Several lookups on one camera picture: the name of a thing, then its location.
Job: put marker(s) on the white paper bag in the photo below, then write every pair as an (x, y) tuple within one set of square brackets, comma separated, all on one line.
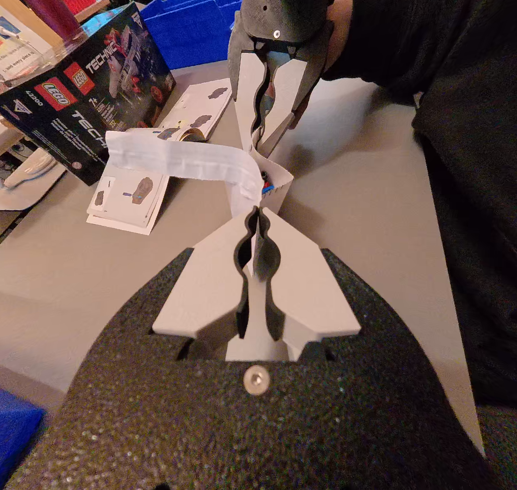
[(181, 154)]

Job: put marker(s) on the printed paper sign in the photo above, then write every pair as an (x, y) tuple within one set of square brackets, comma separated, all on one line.
[(20, 53)]

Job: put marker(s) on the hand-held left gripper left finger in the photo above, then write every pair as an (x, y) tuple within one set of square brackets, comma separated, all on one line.
[(202, 292)]

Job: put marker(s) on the white instruction booklet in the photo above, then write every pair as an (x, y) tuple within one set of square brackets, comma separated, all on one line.
[(121, 211), (198, 106)]

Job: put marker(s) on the dark red cup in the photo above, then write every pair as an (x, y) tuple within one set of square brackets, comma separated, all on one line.
[(48, 9)]

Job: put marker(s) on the round wooden table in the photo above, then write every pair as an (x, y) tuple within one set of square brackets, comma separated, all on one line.
[(16, 9)]

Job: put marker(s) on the grey desk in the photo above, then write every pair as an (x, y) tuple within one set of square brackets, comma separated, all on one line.
[(363, 215)]

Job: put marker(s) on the blue plastic bin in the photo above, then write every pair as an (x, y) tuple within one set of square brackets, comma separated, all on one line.
[(16, 425), (190, 33)]

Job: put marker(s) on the person's right forearm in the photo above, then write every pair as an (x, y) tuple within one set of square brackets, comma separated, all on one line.
[(404, 25)]

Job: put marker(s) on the small coloured toy bricks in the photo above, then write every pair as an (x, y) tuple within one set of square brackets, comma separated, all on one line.
[(265, 182)]

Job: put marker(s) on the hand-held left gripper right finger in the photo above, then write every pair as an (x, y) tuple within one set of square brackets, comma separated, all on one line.
[(311, 292)]

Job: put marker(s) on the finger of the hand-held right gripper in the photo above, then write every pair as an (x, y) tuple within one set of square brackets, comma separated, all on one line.
[(286, 93), (248, 93)]

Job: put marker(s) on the black toy set box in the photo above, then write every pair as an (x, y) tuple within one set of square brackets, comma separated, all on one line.
[(80, 134)]

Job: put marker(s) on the person's black clothing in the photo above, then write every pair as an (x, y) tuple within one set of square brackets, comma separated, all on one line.
[(476, 235)]

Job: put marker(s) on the person's right hand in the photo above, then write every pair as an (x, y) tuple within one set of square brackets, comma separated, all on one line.
[(341, 17)]

